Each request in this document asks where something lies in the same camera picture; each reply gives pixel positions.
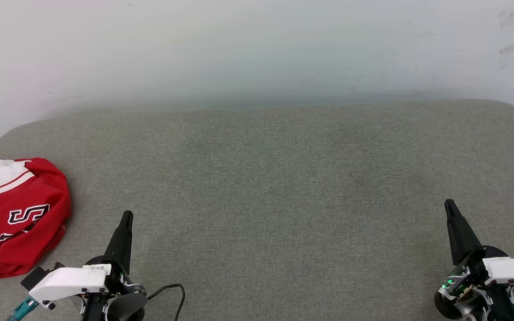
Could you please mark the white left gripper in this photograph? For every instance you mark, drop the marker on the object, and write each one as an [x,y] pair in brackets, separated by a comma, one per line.
[69,281]

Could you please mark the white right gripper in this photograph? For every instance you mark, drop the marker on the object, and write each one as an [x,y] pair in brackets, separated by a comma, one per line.
[513,269]

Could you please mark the red and white basketball jersey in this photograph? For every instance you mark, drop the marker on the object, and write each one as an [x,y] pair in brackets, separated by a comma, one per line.
[20,232]

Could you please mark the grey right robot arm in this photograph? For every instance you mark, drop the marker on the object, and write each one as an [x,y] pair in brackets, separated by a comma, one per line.
[466,307]

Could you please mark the grey fabric sofa seat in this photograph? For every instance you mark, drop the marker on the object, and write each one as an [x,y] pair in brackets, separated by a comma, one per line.
[283,187]

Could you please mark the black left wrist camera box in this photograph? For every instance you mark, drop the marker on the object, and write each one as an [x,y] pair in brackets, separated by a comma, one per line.
[38,275]

